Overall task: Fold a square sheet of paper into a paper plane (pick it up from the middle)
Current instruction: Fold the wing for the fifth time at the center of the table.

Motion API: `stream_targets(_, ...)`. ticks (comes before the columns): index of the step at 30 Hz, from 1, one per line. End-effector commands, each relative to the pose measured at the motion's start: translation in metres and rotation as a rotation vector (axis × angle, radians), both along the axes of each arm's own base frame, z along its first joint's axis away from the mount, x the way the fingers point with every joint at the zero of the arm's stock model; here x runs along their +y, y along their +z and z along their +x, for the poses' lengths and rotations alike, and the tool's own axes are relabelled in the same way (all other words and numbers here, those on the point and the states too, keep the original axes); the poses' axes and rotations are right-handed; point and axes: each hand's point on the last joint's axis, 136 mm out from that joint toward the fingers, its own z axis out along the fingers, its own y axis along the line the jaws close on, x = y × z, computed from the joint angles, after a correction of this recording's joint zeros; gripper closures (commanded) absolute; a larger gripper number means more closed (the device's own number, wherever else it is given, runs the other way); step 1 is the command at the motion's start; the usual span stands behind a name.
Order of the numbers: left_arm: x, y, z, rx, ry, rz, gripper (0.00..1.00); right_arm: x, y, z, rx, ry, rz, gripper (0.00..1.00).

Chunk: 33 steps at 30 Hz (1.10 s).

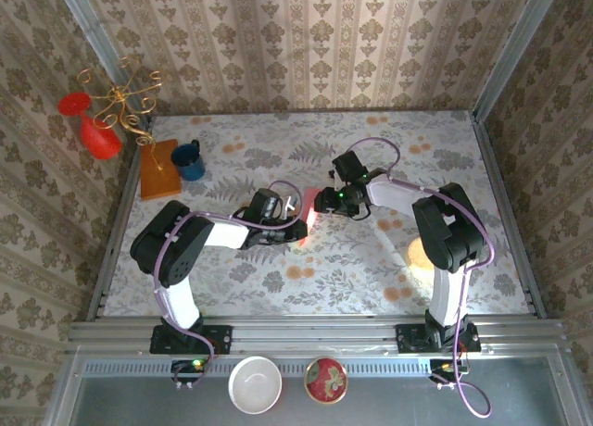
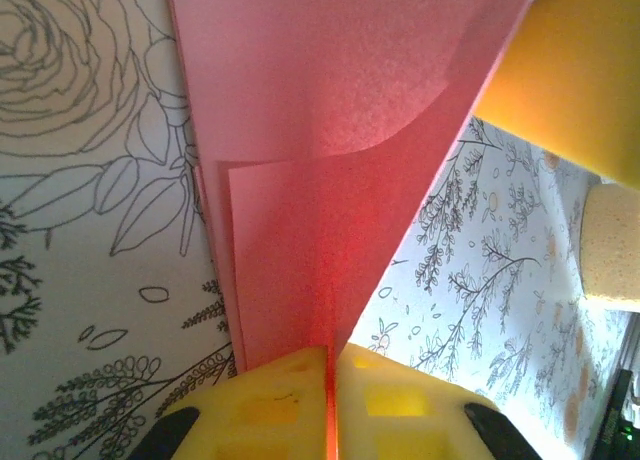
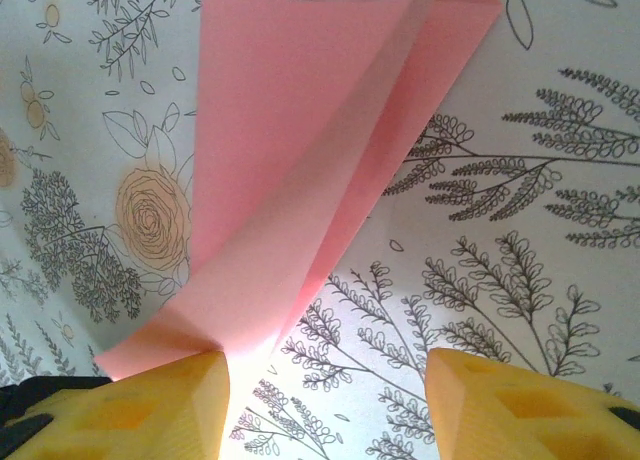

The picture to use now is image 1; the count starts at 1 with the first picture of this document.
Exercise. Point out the pink cloth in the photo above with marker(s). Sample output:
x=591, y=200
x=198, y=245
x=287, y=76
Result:
x=308, y=213

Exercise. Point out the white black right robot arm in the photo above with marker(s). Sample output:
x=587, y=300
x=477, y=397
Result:
x=449, y=231

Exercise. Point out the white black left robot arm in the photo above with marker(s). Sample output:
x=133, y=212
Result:
x=171, y=250

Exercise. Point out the floral tablecloth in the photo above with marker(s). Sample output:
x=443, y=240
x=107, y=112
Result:
x=287, y=134

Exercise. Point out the aluminium crossbeam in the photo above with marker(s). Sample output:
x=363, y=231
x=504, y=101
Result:
x=315, y=335

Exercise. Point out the blue enamel mug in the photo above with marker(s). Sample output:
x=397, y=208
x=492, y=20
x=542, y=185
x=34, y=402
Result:
x=192, y=169

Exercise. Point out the orange wooden board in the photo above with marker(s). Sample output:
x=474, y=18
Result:
x=160, y=185

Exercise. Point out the red patterned bowl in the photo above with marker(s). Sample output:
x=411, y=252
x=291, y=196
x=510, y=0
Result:
x=324, y=379

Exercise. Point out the black connector box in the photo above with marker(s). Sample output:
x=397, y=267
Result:
x=445, y=370
x=185, y=370

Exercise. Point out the white bowl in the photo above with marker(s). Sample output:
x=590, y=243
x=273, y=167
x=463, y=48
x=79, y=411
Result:
x=255, y=398

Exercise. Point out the grey metal shelf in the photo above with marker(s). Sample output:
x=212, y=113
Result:
x=394, y=398

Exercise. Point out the red plastic goblet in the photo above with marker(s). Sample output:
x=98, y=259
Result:
x=99, y=141

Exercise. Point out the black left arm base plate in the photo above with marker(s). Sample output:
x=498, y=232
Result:
x=218, y=338

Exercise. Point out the aluminium side rail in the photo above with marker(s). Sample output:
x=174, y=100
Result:
x=121, y=213
x=528, y=282

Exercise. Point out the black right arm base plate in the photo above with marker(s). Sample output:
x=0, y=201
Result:
x=407, y=340

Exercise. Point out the aluminium corner post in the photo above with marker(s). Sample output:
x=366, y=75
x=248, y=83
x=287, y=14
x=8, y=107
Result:
x=518, y=41
x=100, y=41

